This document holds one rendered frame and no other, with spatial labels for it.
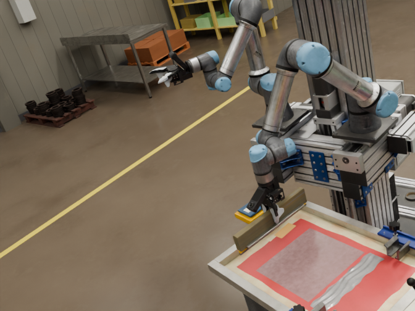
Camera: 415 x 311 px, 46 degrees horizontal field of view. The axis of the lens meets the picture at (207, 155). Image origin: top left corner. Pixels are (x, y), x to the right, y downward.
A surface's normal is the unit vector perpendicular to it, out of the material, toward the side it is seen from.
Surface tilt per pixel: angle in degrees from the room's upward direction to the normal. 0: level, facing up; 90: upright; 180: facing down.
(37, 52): 90
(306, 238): 0
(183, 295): 0
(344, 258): 0
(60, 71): 90
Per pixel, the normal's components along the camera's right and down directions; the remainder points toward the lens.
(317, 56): 0.22, 0.29
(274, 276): -0.27, -0.86
